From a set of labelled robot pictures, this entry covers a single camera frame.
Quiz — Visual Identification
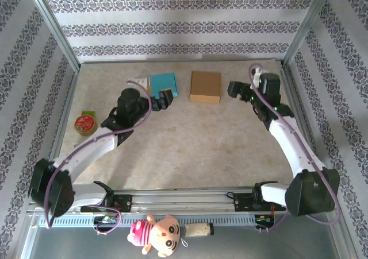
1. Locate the blue and white paper box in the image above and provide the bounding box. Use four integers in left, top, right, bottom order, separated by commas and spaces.
147, 72, 179, 98

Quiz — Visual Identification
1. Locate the brown cardboard box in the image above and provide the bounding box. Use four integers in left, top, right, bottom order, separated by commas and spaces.
189, 71, 222, 104

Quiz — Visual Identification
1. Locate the red round tin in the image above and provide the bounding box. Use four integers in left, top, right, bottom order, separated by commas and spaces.
74, 114, 98, 137

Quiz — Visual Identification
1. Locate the jar with black cap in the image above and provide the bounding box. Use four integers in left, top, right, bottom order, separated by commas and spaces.
183, 222, 215, 238

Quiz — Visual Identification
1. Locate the plush doll with pink shirt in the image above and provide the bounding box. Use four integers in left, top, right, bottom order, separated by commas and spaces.
127, 214, 189, 258

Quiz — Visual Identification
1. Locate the aluminium side rail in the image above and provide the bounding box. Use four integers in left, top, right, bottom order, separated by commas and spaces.
40, 69, 80, 192
278, 63, 334, 191

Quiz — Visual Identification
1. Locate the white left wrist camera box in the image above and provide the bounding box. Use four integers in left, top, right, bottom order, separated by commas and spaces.
135, 76, 152, 95

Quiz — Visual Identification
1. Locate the aluminium frame post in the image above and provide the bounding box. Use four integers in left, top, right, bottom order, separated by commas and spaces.
24, 0, 81, 72
281, 0, 336, 67

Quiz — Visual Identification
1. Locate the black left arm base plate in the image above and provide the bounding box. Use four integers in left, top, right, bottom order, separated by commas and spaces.
80, 194, 133, 214

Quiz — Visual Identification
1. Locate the aluminium mounting rail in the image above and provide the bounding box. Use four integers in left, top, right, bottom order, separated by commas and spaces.
27, 185, 342, 215

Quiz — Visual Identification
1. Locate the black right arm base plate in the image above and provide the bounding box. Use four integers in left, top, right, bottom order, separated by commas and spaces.
234, 192, 287, 213

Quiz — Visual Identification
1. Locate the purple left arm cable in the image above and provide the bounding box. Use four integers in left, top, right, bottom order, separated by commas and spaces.
44, 79, 153, 236

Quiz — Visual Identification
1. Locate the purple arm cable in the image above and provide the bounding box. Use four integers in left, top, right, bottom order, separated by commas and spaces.
44, 79, 153, 236
248, 63, 342, 234

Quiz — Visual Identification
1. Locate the grey slotted cable duct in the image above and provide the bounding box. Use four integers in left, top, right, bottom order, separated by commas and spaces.
37, 215, 275, 228

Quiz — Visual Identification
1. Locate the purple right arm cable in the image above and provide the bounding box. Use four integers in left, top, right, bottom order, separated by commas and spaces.
248, 63, 342, 234

